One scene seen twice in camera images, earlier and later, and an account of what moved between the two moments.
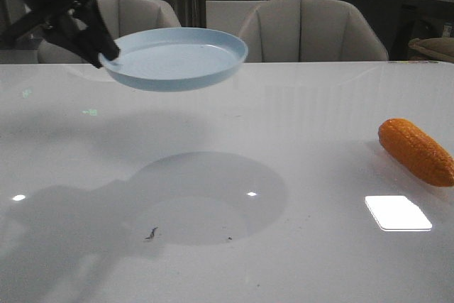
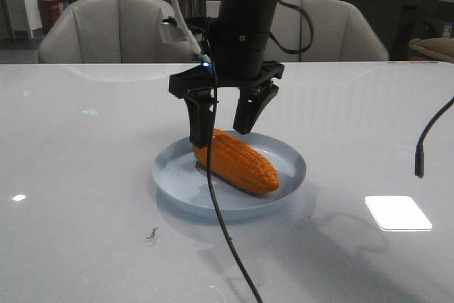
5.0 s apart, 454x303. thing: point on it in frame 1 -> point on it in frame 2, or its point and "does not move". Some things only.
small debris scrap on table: [152, 234] does not move
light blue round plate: [167, 59] -> [174, 169]
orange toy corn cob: [428, 160] -> [237, 162]
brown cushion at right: [431, 48] does not move
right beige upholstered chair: [305, 28] does not move
